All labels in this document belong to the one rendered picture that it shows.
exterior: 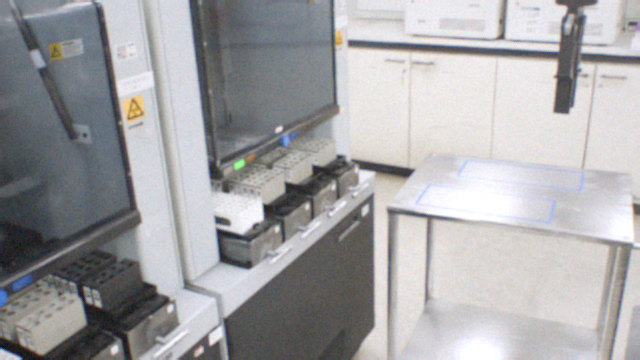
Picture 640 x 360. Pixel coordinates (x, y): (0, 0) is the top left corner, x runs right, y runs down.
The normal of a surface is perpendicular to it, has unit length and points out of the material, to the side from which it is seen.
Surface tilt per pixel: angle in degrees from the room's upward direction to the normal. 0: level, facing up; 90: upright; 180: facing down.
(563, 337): 0
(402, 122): 90
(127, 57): 90
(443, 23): 90
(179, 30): 90
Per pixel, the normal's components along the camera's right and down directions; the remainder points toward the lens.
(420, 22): -0.52, 0.35
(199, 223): 0.87, 0.16
